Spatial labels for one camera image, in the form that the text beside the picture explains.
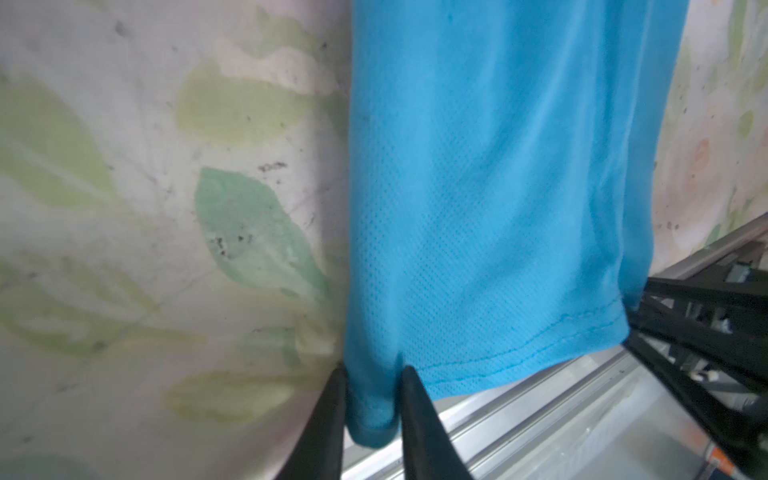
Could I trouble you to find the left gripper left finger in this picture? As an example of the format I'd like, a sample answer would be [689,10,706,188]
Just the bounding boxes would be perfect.
[276,365,348,480]

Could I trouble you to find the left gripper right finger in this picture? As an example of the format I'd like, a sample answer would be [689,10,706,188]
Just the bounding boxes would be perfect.
[398,365,473,480]

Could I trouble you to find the blue t shirt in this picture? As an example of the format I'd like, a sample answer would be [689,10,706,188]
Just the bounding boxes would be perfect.
[344,1,688,448]

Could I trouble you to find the aluminium front rail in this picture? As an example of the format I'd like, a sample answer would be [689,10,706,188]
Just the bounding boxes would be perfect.
[341,212,768,480]

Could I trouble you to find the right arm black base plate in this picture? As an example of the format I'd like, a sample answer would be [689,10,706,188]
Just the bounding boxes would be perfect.
[623,240,767,479]

